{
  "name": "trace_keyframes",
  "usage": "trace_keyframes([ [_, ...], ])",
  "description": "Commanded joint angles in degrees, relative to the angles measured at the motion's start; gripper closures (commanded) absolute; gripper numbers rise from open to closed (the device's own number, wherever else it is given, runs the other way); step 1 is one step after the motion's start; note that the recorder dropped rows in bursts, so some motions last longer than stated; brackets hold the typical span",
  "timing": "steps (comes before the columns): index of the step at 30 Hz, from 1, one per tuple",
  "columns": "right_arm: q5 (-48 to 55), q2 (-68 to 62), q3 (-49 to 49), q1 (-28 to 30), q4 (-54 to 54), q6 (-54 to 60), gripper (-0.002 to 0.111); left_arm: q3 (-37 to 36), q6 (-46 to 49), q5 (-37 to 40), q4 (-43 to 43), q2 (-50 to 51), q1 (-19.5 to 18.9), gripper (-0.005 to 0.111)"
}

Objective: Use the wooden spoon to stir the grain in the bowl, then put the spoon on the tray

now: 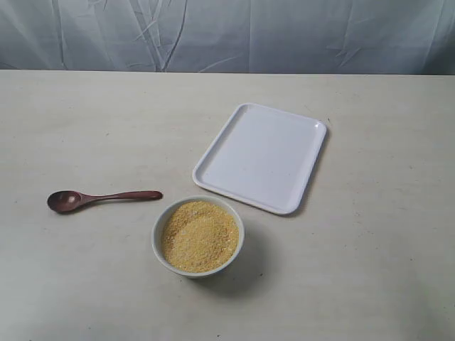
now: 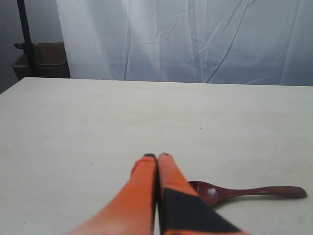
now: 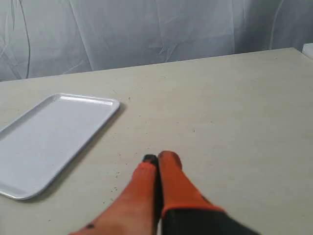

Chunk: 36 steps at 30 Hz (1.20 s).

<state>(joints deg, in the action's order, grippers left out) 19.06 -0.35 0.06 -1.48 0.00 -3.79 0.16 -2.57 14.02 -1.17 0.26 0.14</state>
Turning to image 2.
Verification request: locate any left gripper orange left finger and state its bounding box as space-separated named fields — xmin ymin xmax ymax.
xmin=69 ymin=154 xmax=157 ymax=235

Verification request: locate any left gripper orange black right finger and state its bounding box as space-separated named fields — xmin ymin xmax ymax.
xmin=157 ymin=153 xmax=247 ymax=235

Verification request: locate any dark red wooden spoon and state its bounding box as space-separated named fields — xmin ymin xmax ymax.
xmin=186 ymin=181 xmax=308 ymax=209

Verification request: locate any brown cardboard box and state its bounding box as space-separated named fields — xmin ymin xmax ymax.
xmin=12 ymin=42 xmax=70 ymax=80

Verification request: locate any white backdrop curtain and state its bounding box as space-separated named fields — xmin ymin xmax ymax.
xmin=56 ymin=0 xmax=313 ymax=86

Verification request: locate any black stand pole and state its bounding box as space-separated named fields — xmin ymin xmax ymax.
xmin=15 ymin=0 xmax=39 ymax=77

